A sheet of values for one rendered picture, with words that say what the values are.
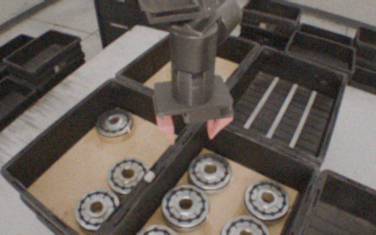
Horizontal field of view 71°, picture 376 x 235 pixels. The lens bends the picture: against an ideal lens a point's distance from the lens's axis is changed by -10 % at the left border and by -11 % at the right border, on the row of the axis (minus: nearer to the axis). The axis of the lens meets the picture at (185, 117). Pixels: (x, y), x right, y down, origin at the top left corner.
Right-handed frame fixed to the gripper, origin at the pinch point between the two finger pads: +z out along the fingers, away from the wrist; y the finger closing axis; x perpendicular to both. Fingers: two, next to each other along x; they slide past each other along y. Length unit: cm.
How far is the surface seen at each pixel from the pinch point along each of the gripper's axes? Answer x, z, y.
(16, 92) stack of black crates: -113, 70, 84
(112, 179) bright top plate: -8.4, 21.2, 16.4
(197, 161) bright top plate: -9.8, 21.3, -4.0
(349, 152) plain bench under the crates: -13, 37, -58
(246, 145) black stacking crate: -8.4, 16.5, -15.2
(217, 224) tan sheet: 5.9, 23.9, -4.9
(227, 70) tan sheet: -48, 25, -23
